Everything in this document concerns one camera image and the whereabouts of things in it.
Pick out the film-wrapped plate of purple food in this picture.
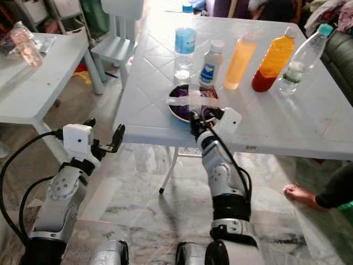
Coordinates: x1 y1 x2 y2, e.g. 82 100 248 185
167 83 222 124

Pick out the small bottle white cap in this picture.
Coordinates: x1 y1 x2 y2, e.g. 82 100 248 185
199 38 226 88

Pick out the light orange drink bottle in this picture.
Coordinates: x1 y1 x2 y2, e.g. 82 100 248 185
223 31 260 91

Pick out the small white table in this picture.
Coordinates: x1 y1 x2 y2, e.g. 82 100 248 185
0 32 106 166

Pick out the pale green child chair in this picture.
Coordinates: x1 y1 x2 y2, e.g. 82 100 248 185
90 0 145 92

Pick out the clear bottle blue label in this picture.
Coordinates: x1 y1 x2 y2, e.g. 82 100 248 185
173 2 199 81

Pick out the orange and red drink bottle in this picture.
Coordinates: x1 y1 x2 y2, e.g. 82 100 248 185
251 26 299 94

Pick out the large white plastic table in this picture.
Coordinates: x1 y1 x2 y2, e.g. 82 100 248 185
113 10 353 195

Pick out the clear plastic packet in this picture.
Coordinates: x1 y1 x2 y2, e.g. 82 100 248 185
34 33 58 54

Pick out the pinkish clear plastic bottle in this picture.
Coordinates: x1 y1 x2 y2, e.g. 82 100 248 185
9 20 44 68

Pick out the clear bottle green cap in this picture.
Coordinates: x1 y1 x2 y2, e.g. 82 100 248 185
277 23 335 98

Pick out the grey left robot leg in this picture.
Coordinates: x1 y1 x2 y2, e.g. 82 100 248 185
88 240 131 265

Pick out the grey robot leg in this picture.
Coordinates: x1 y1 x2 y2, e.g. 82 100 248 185
175 242 211 265
88 240 131 265

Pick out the green container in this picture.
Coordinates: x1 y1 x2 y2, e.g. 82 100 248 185
80 0 110 38

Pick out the white plastic drawer unit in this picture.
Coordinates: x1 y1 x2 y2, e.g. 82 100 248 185
11 0 84 35

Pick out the grey right robot leg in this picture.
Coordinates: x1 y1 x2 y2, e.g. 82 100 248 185
175 242 211 265

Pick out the dark sofa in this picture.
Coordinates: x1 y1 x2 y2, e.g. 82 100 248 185
322 30 353 107

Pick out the person leg with bare foot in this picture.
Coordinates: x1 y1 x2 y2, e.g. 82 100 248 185
282 162 353 211

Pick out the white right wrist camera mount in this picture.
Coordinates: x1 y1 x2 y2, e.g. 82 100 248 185
215 107 244 136

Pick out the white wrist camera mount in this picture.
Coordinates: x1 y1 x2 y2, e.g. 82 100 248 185
215 107 244 136
62 124 94 166

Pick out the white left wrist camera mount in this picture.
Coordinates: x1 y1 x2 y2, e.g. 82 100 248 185
62 124 94 166

